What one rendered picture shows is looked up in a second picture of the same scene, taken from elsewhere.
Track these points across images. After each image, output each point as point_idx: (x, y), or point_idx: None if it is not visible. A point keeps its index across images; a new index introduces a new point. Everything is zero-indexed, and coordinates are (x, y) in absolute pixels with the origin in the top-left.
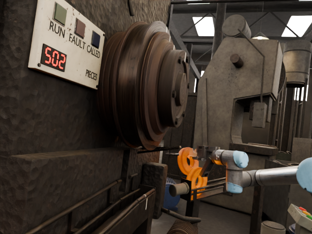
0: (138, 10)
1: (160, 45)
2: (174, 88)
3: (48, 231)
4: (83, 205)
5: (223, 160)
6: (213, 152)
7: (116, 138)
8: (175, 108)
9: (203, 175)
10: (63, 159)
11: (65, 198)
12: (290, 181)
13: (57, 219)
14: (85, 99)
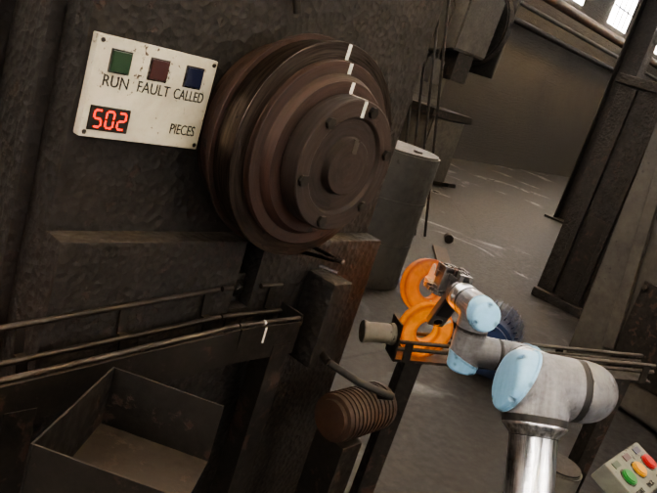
0: None
1: (302, 93)
2: (321, 166)
3: (83, 324)
4: (146, 307)
5: (456, 305)
6: (452, 286)
7: None
8: (328, 198)
9: (431, 323)
10: (110, 246)
11: (111, 291)
12: None
13: (94, 313)
14: (174, 161)
